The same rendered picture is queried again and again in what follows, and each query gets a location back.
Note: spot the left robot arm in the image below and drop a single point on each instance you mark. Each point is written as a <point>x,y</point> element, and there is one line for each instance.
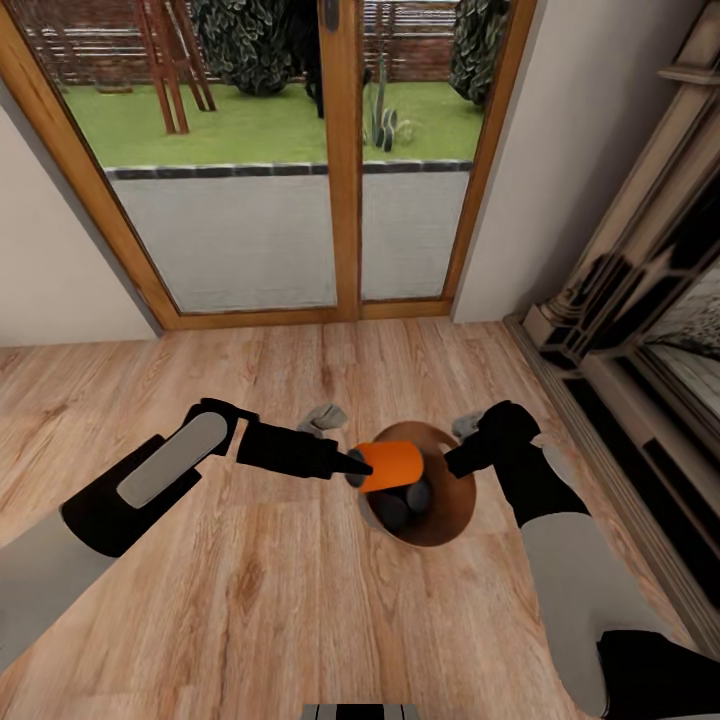
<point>49,566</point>

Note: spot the trash can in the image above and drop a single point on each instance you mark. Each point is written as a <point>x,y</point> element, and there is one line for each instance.
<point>452,500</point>

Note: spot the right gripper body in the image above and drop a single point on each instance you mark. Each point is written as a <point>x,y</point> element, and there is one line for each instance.
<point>463,460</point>

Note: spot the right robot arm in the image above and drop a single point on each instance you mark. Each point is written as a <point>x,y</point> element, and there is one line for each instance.
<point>616,657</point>

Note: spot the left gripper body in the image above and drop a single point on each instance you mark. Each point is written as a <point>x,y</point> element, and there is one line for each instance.
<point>303,455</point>

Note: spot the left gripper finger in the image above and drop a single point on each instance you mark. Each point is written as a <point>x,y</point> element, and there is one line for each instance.
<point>346,464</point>

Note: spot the can of soda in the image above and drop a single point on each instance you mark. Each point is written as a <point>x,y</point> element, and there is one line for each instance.
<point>394,463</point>
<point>416,496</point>
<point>389,510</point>

